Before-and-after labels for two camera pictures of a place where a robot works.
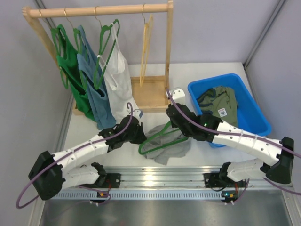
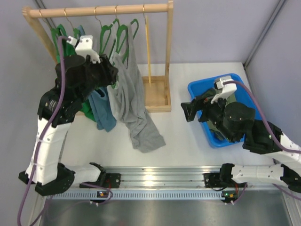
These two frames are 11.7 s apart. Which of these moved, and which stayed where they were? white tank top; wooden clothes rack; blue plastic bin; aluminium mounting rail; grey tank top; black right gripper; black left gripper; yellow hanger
Moved: black right gripper; black left gripper; yellow hanger; grey tank top
Stayed: wooden clothes rack; white tank top; aluminium mounting rail; blue plastic bin
